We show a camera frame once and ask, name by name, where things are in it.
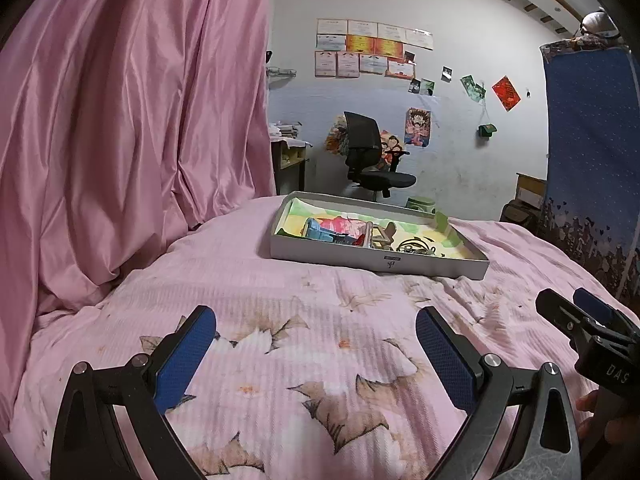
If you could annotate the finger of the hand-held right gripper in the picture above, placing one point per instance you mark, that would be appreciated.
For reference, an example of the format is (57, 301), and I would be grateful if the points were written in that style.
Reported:
(557, 307)
(595, 305)

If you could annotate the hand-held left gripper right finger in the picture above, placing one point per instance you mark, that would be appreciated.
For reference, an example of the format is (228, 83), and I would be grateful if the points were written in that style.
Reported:
(447, 360)

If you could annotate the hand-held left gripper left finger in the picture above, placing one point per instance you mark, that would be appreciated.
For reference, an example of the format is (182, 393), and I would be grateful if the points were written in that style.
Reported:
(182, 360)

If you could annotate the grey cardboard box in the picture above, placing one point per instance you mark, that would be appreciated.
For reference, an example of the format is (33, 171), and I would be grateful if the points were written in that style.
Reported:
(325, 257)

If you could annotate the person's right hand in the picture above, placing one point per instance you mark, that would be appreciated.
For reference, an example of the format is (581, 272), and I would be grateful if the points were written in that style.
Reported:
(587, 415)

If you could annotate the pink floral blanket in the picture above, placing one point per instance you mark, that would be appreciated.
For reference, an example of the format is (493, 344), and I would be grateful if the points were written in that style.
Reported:
(250, 300)

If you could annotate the dark bag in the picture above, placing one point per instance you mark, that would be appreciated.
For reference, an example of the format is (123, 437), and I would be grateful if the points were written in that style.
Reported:
(517, 215)

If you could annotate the brown cardboard box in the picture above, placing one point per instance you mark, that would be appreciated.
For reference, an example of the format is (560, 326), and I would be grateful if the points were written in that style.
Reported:
(530, 190)

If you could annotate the beige wooden clip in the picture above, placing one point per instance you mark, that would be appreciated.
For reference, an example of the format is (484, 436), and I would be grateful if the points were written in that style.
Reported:
(385, 232)

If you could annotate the green plastic stool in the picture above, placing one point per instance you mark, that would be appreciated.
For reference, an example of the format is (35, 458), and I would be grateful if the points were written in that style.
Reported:
(420, 204)

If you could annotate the blue printed cloth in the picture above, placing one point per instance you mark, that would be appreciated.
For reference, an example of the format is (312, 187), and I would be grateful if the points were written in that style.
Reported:
(585, 135)

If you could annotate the green hanging box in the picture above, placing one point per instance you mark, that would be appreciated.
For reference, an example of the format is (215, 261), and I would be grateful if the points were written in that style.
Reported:
(487, 131)

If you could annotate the orange cartoon poster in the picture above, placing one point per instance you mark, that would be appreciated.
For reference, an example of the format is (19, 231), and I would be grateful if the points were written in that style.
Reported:
(390, 142)

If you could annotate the wooden desk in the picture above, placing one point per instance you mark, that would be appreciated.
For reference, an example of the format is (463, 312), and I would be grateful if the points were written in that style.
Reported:
(290, 160)

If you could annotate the black office chair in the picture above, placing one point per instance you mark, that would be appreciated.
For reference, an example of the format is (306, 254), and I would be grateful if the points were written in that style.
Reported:
(362, 135)

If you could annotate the colourful flower bundle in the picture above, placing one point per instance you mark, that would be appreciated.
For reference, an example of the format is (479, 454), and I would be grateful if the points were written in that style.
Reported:
(335, 135)

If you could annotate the pink satin curtain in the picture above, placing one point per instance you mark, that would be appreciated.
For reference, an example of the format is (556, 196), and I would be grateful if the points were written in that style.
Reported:
(125, 110)

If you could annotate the red wall card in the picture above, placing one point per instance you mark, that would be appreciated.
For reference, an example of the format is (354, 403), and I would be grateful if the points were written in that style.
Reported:
(506, 93)

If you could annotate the cartoon wall poster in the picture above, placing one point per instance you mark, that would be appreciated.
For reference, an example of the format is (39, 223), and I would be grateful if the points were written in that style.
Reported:
(418, 127)

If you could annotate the green wall photo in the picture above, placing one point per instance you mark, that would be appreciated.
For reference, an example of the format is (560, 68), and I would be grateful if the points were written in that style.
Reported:
(472, 87)

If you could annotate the small wall photo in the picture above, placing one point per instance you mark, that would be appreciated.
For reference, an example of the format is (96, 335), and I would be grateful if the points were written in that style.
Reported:
(427, 87)
(447, 73)
(415, 86)

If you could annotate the row of wall certificates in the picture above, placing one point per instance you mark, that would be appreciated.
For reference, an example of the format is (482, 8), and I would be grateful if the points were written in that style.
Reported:
(360, 40)

